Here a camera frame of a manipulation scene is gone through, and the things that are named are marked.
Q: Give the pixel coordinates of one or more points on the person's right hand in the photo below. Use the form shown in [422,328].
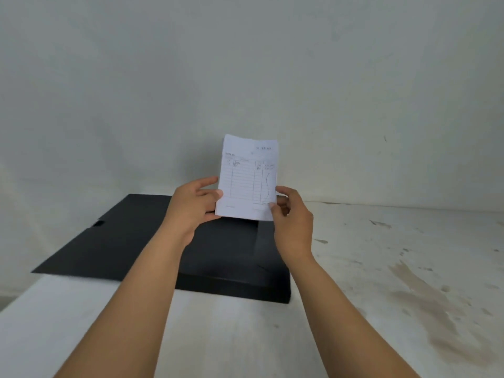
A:
[293,228]

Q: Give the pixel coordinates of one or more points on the person's left hand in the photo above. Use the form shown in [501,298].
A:
[189,210]

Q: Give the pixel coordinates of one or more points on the person's right thumb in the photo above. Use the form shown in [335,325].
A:
[275,212]

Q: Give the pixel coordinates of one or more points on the person's left thumb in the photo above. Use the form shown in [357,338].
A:
[212,196]

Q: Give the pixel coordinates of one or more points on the white paper receipt stack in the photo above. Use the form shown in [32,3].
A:
[246,181]

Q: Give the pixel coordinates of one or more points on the person's right forearm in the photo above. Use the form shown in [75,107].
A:
[346,322]

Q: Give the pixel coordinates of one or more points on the person's left forearm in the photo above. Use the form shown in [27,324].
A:
[130,307]

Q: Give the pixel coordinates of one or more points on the black open file box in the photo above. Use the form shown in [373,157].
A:
[165,247]

